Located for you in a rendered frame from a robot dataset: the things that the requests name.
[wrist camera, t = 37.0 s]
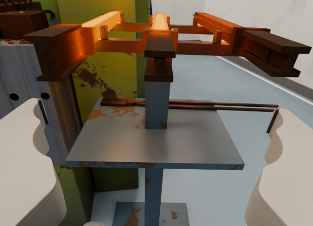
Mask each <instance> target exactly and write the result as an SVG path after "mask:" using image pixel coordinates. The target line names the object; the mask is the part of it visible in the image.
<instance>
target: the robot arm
mask: <svg viewBox="0 0 313 226"><path fill-rule="evenodd" d="M48 124H49V123H48V118H47V115H46V112H45V108H44V105H43V102H42V99H41V98H38V99H37V98H32V99H29V100H27V101H26V102H24V103H23V104H22V105H20V106H19V107H18V108H16V109H15V110H13V111H12V112H10V113H9V114H8V115H6V116H5V117H3V118H2V119H1V120H0V226H58V225H59V224H60V223H61V222H62V220H63V219H64V217H65V215H66V212H67V207H66V203H65V199H64V196H63V192H62V188H61V185H60V182H59V179H58V177H57V174H56V171H55V169H54V165H53V163H52V160H51V158H49V157H47V156H46V154H47V152H48V151H49V145H48V142H47V139H46V136H45V133H44V129H45V127H46V125H48ZM266 133H268V134H269V137H270V138H271V143H270V145H269V147H268V149H267V151H266V154H265V160H266V161H267V164H268V165H267V166H265V167H264V169H263V171H262V173H261V175H260V177H259V179H258V181H257V183H256V185H255V187H254V189H253V192H252V194H251V196H250V199H249V202H248V206H247V209H246V212H245V222H246V224H247V226H313V129H311V128H310V127H309V126H308V125H306V124H305V123H304V122H303V121H301V120H300V119H299V118H298V117H296V116H295V115H294V114H293V113H292V112H291V111H289V110H288V109H285V108H275V109H274V111H273V113H272V116H271V119H270V122H269V125H268V128H267V131H266Z"/></svg>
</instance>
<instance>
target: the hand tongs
mask: <svg viewBox="0 0 313 226"><path fill-rule="evenodd" d="M169 103H171V104H169V108H178V109H201V110H235V111H258V112H273V111H274V109H264V108H241V107H217V106H194V105H172V104H196V105H220V106H243V107H267V108H278V107H279V105H277V104H256V103H221V102H198V101H173V100H169ZM100 104H101V106H115V107H126V106H127V105H129V106H135V105H141V106H145V100H140V101H137V100H135V99H129V100H128V98H119V97H103V99H102V101H101V103H100Z"/></svg>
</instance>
